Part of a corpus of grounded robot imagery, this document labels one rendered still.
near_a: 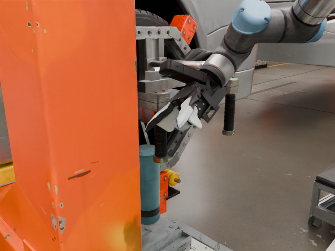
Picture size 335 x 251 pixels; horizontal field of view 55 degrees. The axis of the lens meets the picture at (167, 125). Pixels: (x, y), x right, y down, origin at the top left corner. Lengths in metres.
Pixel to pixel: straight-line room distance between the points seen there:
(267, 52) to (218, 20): 2.00
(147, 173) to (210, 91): 0.38
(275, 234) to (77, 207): 1.60
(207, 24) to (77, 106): 1.09
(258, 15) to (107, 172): 0.45
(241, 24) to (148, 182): 0.57
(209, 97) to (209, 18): 0.80
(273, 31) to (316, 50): 2.67
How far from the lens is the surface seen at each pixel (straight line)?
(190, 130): 1.33
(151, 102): 0.87
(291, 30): 0.80
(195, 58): 1.14
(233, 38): 0.78
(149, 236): 1.52
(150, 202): 1.09
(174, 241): 1.62
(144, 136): 1.30
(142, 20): 1.20
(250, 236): 1.95
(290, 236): 2.02
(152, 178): 1.05
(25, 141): 0.54
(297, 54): 3.45
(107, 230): 0.58
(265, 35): 0.78
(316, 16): 0.78
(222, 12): 1.58
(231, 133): 1.16
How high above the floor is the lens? 1.12
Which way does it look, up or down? 17 degrees down
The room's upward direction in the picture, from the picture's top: straight up
